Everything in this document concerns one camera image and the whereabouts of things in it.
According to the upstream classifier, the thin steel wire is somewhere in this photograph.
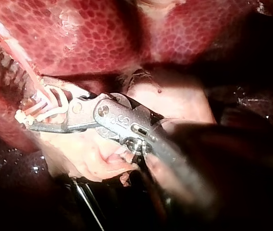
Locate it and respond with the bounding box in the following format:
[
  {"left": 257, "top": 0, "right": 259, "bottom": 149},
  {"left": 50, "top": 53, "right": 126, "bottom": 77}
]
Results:
[{"left": 74, "top": 181, "right": 105, "bottom": 231}]

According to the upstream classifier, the white clip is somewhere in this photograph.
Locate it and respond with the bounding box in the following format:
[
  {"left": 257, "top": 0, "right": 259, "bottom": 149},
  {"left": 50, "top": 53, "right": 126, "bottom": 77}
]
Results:
[{"left": 14, "top": 87, "right": 68, "bottom": 126}]

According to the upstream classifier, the dark red liver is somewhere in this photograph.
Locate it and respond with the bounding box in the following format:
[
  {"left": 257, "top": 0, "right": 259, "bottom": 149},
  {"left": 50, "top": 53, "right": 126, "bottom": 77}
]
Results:
[{"left": 0, "top": 0, "right": 273, "bottom": 154}]

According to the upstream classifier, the right arm instrument jaw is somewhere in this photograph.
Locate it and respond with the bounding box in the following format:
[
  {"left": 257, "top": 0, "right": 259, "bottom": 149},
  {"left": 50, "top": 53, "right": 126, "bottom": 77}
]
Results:
[
  {"left": 27, "top": 120, "right": 70, "bottom": 134},
  {"left": 47, "top": 87, "right": 74, "bottom": 109}
]

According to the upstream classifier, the thin tube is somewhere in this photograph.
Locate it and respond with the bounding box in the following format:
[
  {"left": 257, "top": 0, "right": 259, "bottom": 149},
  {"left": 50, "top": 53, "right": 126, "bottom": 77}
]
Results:
[{"left": 0, "top": 1, "right": 49, "bottom": 100}]

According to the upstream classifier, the right arm instrument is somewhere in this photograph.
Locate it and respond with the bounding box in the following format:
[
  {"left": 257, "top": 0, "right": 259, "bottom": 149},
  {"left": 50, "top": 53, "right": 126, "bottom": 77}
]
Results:
[{"left": 65, "top": 92, "right": 169, "bottom": 156}]

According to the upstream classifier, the pale fatty tissue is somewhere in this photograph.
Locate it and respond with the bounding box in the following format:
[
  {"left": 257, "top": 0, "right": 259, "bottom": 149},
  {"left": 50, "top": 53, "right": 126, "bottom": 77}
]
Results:
[
  {"left": 37, "top": 128, "right": 149, "bottom": 187},
  {"left": 121, "top": 68, "right": 217, "bottom": 126}
]

